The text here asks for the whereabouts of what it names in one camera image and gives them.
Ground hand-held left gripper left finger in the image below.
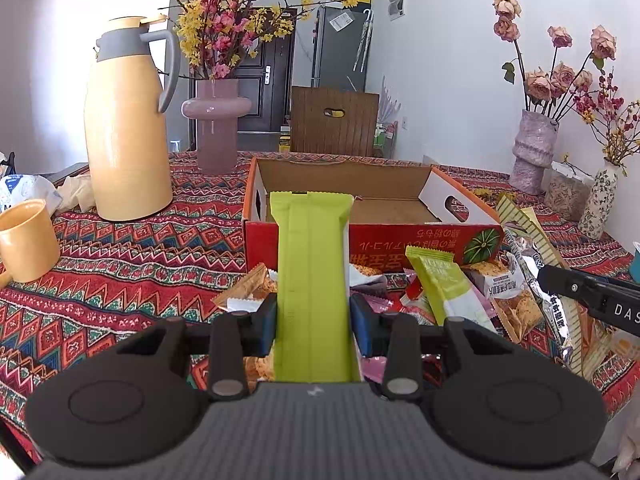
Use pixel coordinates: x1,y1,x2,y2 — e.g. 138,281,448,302
117,292,278,401

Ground dried rose bouquet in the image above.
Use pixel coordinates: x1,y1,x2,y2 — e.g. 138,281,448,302
492,0,618,121

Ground red cardboard box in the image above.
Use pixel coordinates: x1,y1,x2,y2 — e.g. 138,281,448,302
242,156,506,273

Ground pink and yellow blossom branches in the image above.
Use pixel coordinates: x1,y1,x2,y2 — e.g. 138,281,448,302
142,0,371,81

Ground white umbrella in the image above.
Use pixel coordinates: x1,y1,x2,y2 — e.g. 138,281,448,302
352,8,373,73

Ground crumpled beige tissue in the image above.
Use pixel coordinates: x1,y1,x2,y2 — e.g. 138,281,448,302
57,172,96,211

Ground yellow thermos jug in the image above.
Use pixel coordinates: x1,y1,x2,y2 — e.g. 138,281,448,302
82,15,182,222

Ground yellow mug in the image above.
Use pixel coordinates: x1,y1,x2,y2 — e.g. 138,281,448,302
0,199,62,288

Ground textured pink vase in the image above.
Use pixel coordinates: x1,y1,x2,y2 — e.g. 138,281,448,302
509,109,560,196

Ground dark brown door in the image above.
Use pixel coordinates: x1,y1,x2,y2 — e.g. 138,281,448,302
227,7,298,133

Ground patterned red tablecloth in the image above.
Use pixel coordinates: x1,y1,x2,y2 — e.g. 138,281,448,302
0,150,640,466

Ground long green snack packet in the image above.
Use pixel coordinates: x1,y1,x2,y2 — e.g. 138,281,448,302
270,191,361,383

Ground clear jar of seeds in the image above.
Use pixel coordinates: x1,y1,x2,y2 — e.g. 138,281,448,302
544,161,596,221

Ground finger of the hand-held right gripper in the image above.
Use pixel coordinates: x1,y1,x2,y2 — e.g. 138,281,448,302
537,264,640,318

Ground small storage cart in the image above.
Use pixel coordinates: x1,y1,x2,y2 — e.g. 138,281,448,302
375,120,398,158

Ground floral ceramic vase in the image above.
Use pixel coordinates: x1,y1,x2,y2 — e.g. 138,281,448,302
579,162,626,241

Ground smooth pink vase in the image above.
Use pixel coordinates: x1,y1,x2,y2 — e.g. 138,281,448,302
181,79,252,176

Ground pile of snack packets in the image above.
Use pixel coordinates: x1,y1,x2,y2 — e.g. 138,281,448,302
212,195,631,391

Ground white plastic bag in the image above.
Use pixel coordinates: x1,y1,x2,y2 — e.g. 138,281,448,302
0,174,63,213

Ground fallen yellow petals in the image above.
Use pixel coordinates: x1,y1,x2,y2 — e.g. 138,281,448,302
472,187,518,203

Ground white feather decoration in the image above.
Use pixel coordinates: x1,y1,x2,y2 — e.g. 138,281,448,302
377,76,401,121

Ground grey refrigerator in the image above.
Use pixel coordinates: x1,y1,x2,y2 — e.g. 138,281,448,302
312,2,373,93

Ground wooden chair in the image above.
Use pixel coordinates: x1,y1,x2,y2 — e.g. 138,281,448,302
290,86,380,157

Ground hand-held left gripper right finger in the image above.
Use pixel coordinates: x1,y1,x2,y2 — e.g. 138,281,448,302
350,292,506,401

